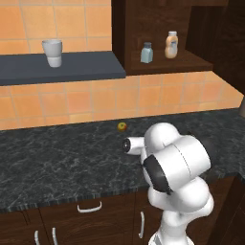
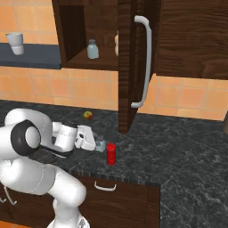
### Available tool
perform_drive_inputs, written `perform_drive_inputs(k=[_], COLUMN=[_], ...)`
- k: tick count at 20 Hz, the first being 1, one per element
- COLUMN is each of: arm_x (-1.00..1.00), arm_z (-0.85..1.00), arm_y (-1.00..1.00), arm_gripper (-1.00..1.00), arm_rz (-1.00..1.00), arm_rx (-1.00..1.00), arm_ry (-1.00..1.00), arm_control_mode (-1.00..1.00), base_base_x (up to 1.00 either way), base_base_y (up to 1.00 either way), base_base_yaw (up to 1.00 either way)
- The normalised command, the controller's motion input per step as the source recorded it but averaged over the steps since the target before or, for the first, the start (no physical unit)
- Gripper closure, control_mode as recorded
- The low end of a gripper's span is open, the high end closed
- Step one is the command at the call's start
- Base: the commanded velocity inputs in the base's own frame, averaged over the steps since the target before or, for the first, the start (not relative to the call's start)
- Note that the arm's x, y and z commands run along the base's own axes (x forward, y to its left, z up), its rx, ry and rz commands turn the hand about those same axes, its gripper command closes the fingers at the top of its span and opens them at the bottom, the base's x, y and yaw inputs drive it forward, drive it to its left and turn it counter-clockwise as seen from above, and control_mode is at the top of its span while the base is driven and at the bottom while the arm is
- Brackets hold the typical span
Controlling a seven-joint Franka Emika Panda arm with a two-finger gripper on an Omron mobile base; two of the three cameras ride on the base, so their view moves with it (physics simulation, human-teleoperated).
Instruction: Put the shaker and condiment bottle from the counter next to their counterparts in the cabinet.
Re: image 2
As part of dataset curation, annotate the cream condiment bottle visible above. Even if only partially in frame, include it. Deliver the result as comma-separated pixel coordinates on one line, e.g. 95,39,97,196
114,30,119,58

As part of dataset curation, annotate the white cup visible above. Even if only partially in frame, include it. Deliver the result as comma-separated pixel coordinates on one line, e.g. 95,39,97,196
4,31,26,56

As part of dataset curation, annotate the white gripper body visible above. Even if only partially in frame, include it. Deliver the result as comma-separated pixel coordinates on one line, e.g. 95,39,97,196
77,125,98,152

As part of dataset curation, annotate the pale blue shaker, grey cap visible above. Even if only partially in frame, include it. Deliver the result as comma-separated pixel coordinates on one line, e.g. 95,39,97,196
95,134,107,153
86,38,101,60

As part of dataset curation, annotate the open dark wood cabinet door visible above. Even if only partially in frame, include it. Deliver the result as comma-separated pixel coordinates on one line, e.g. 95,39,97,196
117,0,163,135

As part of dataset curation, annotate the brown rounded object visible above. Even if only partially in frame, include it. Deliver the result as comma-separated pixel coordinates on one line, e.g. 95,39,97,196
221,111,228,135

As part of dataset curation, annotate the red condiment bottle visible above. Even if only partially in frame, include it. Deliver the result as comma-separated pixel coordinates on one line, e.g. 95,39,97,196
105,142,118,167

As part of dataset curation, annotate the long white door handle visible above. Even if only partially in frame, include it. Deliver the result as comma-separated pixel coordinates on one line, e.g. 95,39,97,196
130,15,153,110

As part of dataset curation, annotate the dark wood base cabinet door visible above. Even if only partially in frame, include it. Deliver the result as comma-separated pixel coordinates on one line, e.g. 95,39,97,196
0,181,56,228

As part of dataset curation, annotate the dark wood wall cabinet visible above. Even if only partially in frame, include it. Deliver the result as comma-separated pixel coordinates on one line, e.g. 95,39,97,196
51,0,228,81

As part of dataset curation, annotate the white drawer handle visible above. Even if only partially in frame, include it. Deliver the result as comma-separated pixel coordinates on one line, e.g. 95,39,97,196
94,180,118,192

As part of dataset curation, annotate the red-green apple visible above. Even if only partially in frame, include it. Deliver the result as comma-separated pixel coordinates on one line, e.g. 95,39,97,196
83,110,94,121

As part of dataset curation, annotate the closed dark wood cabinet door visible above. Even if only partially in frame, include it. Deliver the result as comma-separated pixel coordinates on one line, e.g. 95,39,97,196
153,0,228,81

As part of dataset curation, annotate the dark grey wall shelf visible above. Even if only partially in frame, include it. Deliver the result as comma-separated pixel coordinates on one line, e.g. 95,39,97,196
0,42,63,70

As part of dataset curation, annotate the dark wood drawer front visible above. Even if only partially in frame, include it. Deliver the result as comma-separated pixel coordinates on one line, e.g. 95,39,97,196
70,174,161,228

